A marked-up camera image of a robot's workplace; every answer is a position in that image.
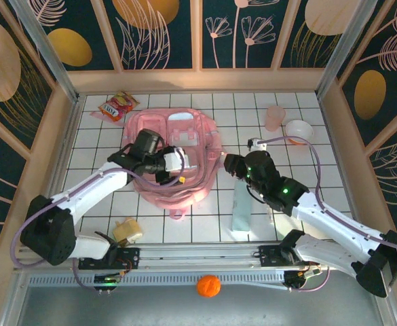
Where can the pink backpack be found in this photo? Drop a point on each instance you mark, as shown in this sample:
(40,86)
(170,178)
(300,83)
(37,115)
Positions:
(201,176)

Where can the light blue pencil case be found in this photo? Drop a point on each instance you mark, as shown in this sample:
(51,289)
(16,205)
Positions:
(241,210)

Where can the pale yellow foam toy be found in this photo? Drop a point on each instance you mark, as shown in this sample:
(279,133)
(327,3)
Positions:
(127,231)

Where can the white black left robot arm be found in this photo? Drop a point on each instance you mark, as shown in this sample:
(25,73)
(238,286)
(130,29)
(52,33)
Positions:
(89,186)

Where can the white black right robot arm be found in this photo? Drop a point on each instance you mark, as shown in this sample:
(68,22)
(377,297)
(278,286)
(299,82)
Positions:
(337,220)

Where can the red snack packet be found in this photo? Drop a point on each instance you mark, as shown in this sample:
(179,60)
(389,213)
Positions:
(118,106)

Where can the pink plastic cup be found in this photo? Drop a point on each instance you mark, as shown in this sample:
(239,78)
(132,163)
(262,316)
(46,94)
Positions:
(275,117)

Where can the white orange bowl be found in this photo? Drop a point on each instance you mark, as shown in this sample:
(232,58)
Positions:
(299,129)

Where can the orange ball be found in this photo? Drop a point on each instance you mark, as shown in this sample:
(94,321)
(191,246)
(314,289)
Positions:
(208,286)

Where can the black controller board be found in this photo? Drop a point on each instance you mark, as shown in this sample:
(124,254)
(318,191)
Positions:
(106,282)
(296,280)

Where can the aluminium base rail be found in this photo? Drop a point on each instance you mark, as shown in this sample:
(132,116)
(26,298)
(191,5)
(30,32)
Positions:
(201,254)

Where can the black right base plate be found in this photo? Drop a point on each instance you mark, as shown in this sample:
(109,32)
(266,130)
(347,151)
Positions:
(269,256)

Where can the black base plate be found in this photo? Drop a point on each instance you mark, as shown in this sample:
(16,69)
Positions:
(269,256)
(130,258)

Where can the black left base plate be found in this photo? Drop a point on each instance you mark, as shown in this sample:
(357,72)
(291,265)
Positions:
(130,258)

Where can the aluminium frame post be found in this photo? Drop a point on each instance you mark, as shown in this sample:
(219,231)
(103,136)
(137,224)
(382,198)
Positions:
(344,51)
(50,57)

